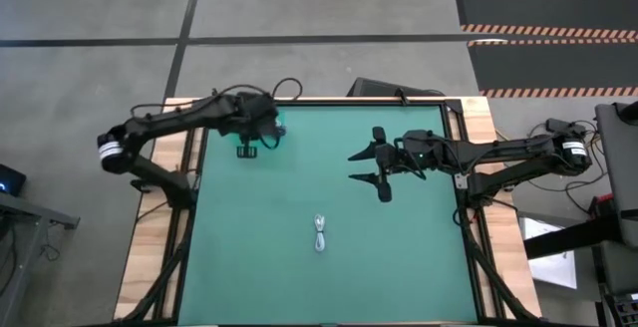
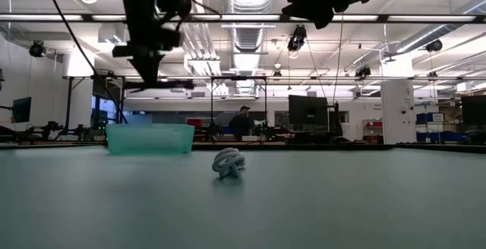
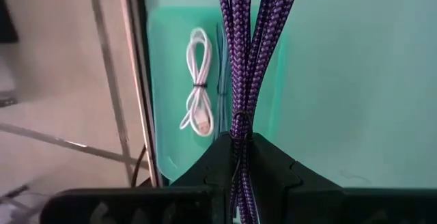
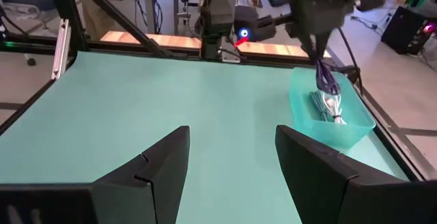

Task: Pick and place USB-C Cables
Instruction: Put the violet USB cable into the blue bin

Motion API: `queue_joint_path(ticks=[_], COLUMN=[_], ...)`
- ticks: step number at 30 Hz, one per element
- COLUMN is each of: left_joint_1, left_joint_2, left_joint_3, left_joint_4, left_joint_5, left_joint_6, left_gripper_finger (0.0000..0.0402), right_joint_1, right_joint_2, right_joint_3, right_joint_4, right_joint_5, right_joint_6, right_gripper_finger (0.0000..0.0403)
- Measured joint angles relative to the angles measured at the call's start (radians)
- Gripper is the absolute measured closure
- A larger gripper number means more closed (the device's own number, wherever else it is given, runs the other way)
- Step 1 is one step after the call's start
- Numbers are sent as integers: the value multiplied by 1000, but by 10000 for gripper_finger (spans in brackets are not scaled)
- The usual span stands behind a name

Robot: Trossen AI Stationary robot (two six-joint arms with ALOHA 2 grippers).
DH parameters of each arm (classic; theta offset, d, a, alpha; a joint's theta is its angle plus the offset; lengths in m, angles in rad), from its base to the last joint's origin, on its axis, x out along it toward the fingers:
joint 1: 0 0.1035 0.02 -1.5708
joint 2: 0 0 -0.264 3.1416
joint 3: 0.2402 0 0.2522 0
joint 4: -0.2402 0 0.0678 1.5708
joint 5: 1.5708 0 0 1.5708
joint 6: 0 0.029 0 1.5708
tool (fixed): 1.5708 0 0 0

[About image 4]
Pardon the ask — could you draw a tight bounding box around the black USB-C cable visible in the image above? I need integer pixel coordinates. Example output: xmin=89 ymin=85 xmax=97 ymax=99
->
xmin=314 ymin=58 xmax=341 ymax=96

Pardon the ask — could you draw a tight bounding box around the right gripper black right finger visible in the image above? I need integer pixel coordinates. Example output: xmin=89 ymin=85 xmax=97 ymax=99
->
xmin=274 ymin=124 xmax=409 ymax=224

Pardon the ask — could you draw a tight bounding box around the silver aluminium extrusion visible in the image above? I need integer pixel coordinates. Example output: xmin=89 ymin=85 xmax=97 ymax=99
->
xmin=51 ymin=18 xmax=72 ymax=81

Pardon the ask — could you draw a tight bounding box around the white USB-C cable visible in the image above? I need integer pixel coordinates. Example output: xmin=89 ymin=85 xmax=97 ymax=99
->
xmin=322 ymin=94 xmax=348 ymax=126

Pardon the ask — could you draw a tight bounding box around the black device with blue light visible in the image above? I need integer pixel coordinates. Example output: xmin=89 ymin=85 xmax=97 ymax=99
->
xmin=234 ymin=5 xmax=277 ymax=43

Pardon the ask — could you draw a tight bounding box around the black aluminium table frame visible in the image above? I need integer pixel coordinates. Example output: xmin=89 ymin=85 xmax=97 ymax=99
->
xmin=0 ymin=0 xmax=437 ymax=184

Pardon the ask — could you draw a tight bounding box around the green table mat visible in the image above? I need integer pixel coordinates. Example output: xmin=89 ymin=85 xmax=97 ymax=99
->
xmin=0 ymin=50 xmax=410 ymax=224

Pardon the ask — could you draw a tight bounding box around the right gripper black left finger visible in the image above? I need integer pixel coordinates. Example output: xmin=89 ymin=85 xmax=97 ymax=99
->
xmin=91 ymin=125 xmax=191 ymax=224

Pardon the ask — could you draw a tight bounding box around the translucent teal plastic bin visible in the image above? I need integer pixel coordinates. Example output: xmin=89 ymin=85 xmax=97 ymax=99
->
xmin=288 ymin=66 xmax=377 ymax=149

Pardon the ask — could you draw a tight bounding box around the black tower with pink light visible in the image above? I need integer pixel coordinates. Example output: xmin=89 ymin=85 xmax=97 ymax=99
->
xmin=380 ymin=5 xmax=437 ymax=56

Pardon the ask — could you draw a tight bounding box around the silver metal mounting bracket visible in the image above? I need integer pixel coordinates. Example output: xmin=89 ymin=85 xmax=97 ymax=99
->
xmin=220 ymin=44 xmax=242 ymax=64

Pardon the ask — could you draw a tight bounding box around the dark green USB-C cable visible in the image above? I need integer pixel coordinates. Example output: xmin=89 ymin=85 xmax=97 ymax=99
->
xmin=309 ymin=90 xmax=334 ymax=122

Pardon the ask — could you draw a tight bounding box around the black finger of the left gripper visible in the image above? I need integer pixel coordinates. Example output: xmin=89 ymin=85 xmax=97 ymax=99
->
xmin=317 ymin=32 xmax=330 ymax=64
xmin=302 ymin=34 xmax=319 ymax=64

